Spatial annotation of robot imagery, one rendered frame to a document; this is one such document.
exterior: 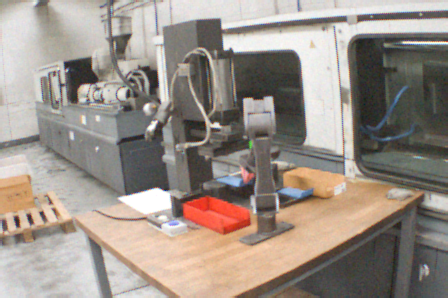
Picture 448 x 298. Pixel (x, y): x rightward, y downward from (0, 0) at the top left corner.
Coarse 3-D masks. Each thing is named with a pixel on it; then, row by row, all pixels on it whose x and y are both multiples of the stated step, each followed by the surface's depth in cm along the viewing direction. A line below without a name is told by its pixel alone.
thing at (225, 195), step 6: (204, 186) 191; (246, 186) 192; (216, 192) 185; (222, 192) 185; (228, 192) 187; (240, 192) 195; (246, 192) 193; (252, 192) 195; (216, 198) 186; (222, 198) 186; (228, 198) 187; (246, 198) 193
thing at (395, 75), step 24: (360, 48) 192; (384, 48) 181; (408, 48) 170; (432, 48) 159; (360, 72) 196; (384, 72) 184; (408, 72) 173; (432, 72) 162; (360, 96) 199; (384, 96) 187; (408, 96) 175; (432, 96) 165; (360, 120) 202; (384, 120) 190; (408, 120) 178; (432, 120) 167; (360, 144) 205; (384, 144) 192; (408, 144) 180; (432, 144) 169; (384, 168) 195; (408, 168) 182; (432, 168) 171
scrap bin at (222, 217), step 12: (192, 204) 178; (204, 204) 181; (216, 204) 178; (228, 204) 172; (192, 216) 171; (204, 216) 165; (216, 216) 175; (228, 216) 173; (240, 216) 167; (216, 228) 160; (228, 228) 158; (240, 228) 161
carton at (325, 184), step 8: (304, 168) 206; (288, 176) 198; (296, 176) 194; (304, 176) 207; (312, 176) 202; (320, 176) 198; (328, 176) 194; (336, 176) 191; (288, 184) 199; (296, 184) 195; (304, 184) 191; (312, 184) 187; (320, 184) 183; (328, 184) 195; (336, 184) 191; (344, 184) 188; (320, 192) 184; (328, 192) 182; (336, 192) 186
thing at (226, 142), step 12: (192, 132) 202; (204, 132) 194; (216, 132) 190; (228, 132) 187; (240, 132) 186; (204, 144) 189; (216, 144) 187; (228, 144) 185; (240, 144) 188; (216, 156) 182; (228, 156) 189
